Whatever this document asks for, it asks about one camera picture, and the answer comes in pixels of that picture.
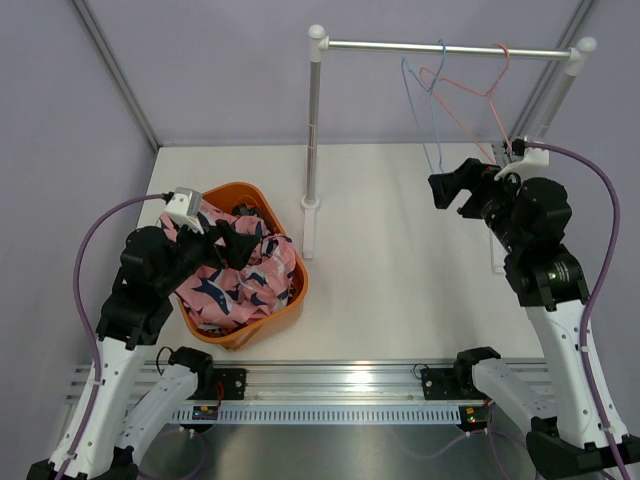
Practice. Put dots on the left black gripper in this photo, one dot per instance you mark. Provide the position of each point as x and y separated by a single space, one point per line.
237 245

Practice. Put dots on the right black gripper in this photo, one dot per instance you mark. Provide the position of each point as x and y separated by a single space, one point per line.
474 176

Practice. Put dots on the pink patterned shorts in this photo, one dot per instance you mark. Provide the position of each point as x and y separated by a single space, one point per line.
222 302

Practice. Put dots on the pink wire hanger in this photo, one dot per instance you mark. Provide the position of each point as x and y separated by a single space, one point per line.
487 95

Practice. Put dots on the blue wire hanger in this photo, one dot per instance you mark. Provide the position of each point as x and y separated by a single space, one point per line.
414 84

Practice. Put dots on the orange camouflage shorts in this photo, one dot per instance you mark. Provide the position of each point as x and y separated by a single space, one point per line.
247 207

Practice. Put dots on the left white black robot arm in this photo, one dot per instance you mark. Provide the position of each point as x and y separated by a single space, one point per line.
106 440

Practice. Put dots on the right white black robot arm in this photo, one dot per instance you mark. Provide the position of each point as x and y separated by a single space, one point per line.
580 431

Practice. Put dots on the orange plastic basket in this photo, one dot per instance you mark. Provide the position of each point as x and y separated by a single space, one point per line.
225 198

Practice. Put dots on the metal clothes rack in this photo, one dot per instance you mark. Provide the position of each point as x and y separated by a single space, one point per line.
574 57

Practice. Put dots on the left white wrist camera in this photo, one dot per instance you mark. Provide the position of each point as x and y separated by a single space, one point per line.
183 208

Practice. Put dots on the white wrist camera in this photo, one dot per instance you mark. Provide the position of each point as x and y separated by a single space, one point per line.
531 161
183 208

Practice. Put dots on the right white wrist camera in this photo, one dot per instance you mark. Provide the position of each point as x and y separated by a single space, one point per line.
531 161

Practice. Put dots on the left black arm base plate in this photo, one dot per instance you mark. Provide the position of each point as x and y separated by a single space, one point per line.
229 382

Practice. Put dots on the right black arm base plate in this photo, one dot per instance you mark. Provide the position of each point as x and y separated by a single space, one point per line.
440 382

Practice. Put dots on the aluminium rail frame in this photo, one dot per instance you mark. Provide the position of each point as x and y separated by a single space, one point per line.
395 284

